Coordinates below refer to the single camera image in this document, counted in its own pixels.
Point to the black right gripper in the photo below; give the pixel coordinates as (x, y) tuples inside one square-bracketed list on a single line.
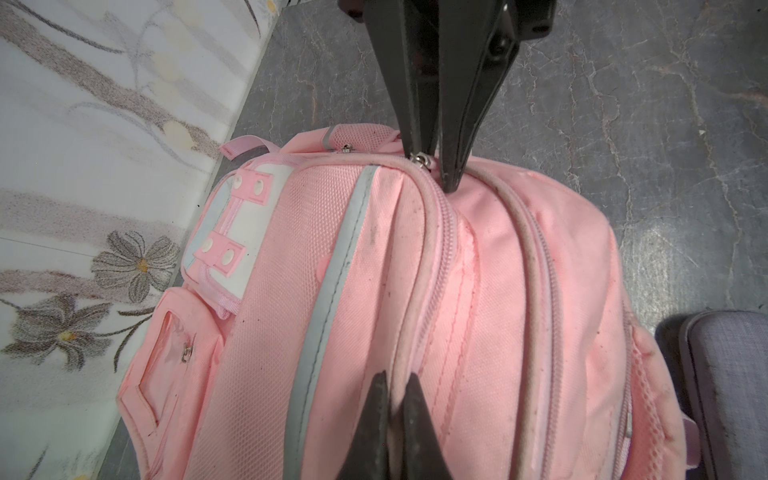
[(464, 62)]

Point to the purple glasses case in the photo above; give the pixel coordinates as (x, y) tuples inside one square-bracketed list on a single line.
[(724, 358)]

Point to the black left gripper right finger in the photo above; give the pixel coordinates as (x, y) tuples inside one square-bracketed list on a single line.
[(422, 456)]

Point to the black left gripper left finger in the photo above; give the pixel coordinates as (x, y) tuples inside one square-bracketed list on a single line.
[(367, 457)]

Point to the pink student backpack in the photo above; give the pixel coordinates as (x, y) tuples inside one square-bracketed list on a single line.
[(320, 263)]

